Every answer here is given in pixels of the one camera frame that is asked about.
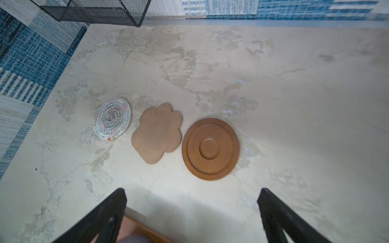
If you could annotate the round brown wooden coaster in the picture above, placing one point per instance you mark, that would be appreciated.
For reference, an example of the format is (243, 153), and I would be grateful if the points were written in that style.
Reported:
(210, 149)

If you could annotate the black wire shelf rack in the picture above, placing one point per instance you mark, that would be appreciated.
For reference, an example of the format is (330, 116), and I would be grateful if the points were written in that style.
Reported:
(129, 13)

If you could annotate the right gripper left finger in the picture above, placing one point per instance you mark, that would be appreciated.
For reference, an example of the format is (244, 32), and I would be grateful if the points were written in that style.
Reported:
(102, 224)

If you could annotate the orange brown serving tray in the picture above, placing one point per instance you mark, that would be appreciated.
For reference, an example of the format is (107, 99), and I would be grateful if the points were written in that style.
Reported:
(132, 231)

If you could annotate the paw shaped cork coaster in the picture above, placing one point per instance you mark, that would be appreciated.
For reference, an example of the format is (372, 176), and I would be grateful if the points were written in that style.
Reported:
(158, 133)

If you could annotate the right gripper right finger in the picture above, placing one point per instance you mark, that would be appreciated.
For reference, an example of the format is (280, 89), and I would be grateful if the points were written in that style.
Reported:
(280, 220)

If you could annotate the multicolour woven round coaster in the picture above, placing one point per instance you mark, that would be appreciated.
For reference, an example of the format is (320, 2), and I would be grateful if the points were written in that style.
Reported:
(113, 119)

